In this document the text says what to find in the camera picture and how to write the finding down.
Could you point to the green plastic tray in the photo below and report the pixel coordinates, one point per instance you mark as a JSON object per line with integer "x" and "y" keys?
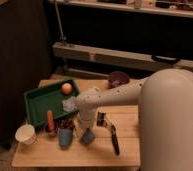
{"x": 39, "y": 101}

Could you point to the orange ball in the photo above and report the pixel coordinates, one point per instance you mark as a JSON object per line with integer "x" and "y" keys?
{"x": 66, "y": 88}

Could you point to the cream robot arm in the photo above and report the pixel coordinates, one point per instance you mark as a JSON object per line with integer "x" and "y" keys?
{"x": 165, "y": 105}

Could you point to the black handled brush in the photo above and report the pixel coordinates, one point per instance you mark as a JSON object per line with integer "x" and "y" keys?
{"x": 103, "y": 121}

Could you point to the orange carrot toy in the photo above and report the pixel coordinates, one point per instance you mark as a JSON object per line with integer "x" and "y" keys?
{"x": 50, "y": 121}

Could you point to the dark purple bowl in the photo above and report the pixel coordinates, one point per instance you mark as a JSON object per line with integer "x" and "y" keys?
{"x": 118, "y": 78}

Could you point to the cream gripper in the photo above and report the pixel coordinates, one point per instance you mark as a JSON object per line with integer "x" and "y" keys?
{"x": 82, "y": 125}

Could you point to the white paper cup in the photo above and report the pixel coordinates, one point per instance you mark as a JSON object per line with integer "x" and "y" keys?
{"x": 26, "y": 134}

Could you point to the clear plastic wrap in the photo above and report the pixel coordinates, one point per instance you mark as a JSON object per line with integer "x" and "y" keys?
{"x": 69, "y": 104}

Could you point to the blue plastic cup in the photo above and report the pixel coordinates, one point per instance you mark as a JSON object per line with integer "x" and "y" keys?
{"x": 65, "y": 137}

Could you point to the black handle on ledge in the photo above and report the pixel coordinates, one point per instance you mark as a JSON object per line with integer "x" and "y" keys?
{"x": 165, "y": 59}

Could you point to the metal pole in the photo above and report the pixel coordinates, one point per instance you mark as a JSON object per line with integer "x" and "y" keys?
{"x": 62, "y": 36}

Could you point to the dark brown pinecone item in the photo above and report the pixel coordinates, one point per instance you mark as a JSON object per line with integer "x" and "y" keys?
{"x": 66, "y": 124}

